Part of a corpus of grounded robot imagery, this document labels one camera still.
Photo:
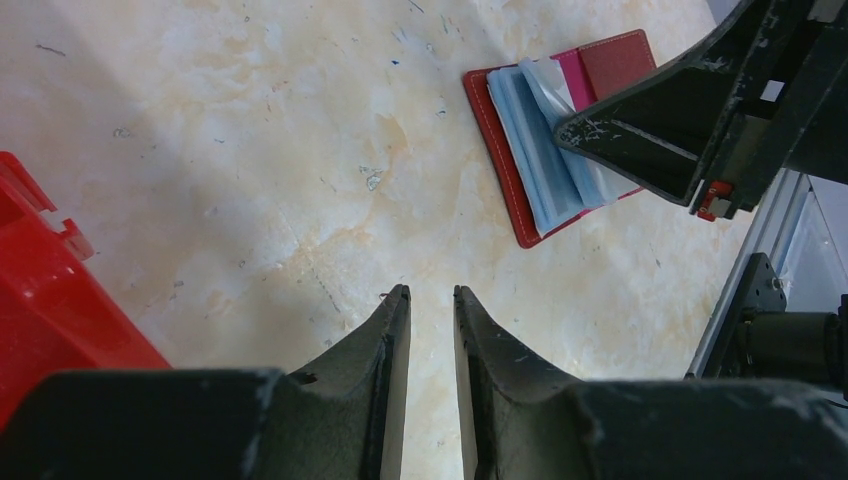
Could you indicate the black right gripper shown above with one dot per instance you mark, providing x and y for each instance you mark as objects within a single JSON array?
[{"x": 663, "y": 132}]

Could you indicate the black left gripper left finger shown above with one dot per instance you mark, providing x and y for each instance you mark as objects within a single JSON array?
[{"x": 340, "y": 416}]

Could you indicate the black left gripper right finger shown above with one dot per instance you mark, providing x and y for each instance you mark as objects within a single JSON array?
[{"x": 522, "y": 417}]

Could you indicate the red leather card holder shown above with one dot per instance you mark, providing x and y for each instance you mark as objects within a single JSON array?
[{"x": 516, "y": 107}]

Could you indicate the red plastic bin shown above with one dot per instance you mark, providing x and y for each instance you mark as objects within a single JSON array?
[{"x": 54, "y": 314}]

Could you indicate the aluminium frame rail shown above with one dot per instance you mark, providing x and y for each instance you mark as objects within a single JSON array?
[{"x": 783, "y": 310}]

